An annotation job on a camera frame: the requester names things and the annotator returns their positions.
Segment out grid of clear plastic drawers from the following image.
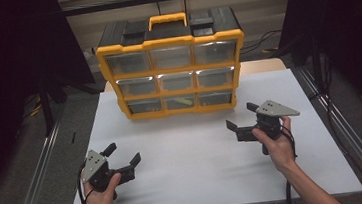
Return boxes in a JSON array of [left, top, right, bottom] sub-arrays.
[[103, 39, 243, 117]]

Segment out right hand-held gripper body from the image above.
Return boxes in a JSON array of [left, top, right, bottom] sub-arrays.
[[233, 97, 304, 159]]

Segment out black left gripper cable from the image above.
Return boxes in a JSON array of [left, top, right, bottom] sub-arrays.
[[74, 162, 96, 204]]

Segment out black floor cables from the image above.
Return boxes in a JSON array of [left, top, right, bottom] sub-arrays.
[[238, 29, 287, 58]]

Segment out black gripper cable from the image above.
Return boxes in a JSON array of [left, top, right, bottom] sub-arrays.
[[74, 162, 96, 204], [279, 123, 303, 204]]

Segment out clear plastic storage drawer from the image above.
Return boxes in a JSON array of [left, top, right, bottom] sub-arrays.
[[161, 94, 198, 112]]

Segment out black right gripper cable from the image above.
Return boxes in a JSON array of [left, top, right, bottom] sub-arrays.
[[279, 123, 303, 204]]

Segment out black metal stand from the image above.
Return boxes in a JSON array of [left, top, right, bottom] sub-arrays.
[[35, 74, 73, 139]]

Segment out white table board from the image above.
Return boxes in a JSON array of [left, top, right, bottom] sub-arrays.
[[56, 62, 362, 204]]

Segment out wooden table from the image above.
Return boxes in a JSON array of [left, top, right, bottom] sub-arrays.
[[103, 57, 288, 93]]

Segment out yellow floor cable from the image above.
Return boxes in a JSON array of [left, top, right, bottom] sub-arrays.
[[27, 100, 45, 119]]

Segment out aluminium floor rail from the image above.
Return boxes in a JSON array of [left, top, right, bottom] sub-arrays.
[[294, 60, 362, 204], [0, 120, 70, 204]]

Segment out person's right hand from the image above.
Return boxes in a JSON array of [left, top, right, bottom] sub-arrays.
[[250, 114, 298, 177]]

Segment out yellow and black organizer cabinet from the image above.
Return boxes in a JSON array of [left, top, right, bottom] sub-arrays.
[[92, 5, 253, 125]]

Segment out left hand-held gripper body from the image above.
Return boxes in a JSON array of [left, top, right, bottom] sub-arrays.
[[78, 146, 139, 204]]

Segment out person's left hand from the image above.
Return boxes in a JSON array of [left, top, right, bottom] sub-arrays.
[[81, 172, 125, 204]]

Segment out dark curtain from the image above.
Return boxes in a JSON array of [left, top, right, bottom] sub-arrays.
[[274, 0, 362, 138], [0, 0, 108, 204]]

